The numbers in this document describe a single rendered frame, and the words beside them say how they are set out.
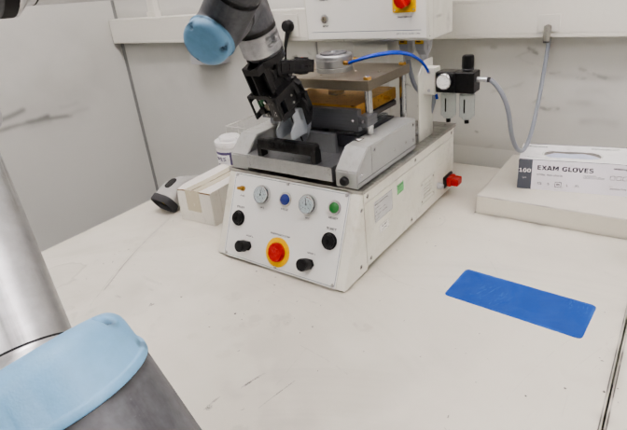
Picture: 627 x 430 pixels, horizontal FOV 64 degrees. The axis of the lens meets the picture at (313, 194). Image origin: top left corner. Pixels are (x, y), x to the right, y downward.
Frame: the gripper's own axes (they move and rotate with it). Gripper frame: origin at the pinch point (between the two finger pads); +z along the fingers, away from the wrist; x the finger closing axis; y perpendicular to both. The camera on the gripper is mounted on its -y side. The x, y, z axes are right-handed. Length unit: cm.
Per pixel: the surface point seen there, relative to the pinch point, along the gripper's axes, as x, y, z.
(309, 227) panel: 6.8, 14.7, 11.0
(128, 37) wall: -132, -56, 6
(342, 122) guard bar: 7.9, -3.6, -1.2
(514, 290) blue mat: 44, 8, 24
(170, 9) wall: -108, -64, -1
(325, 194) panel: 9.3, 9.8, 6.0
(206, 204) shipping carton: -29.1, 11.4, 16.6
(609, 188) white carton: 53, -30, 32
